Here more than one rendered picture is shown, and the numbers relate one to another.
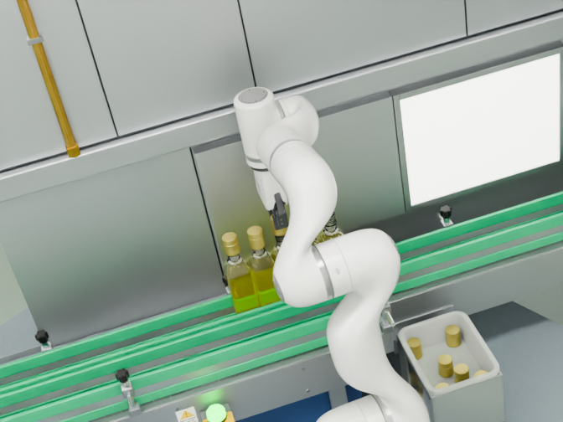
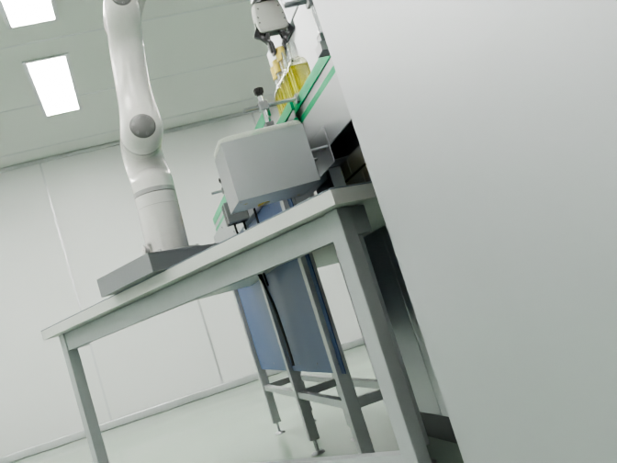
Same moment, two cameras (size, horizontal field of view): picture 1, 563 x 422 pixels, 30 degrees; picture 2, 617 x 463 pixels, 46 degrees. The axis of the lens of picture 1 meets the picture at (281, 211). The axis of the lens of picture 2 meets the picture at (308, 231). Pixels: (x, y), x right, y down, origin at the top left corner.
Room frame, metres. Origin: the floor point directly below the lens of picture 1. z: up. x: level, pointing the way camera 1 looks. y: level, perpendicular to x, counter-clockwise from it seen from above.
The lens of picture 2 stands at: (1.54, -2.22, 0.53)
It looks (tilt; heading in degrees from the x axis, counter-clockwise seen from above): 6 degrees up; 84
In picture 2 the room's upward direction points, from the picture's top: 18 degrees counter-clockwise
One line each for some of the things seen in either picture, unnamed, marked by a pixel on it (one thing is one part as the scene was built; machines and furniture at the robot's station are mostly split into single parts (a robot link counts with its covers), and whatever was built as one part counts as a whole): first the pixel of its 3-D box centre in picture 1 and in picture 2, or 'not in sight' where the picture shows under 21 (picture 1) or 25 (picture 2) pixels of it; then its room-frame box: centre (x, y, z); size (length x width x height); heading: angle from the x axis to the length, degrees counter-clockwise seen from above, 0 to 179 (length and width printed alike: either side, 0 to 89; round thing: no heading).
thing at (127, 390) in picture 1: (130, 400); not in sight; (1.62, 0.41, 1.11); 0.07 x 0.04 x 0.13; 9
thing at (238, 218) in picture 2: not in sight; (235, 212); (1.59, 0.51, 0.96); 0.08 x 0.08 x 0.08; 9
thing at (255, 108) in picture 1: (260, 120); not in sight; (1.86, 0.01, 1.60); 0.09 x 0.08 x 0.13; 101
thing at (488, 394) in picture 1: (445, 368); (275, 167); (1.71, -0.30, 0.92); 0.27 x 0.17 x 0.15; 9
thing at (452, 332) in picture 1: (452, 336); not in sight; (1.77, -0.34, 0.96); 0.04 x 0.04 x 0.04
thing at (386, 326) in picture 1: (380, 303); (272, 107); (1.76, -0.18, 1.12); 0.17 x 0.03 x 0.12; 9
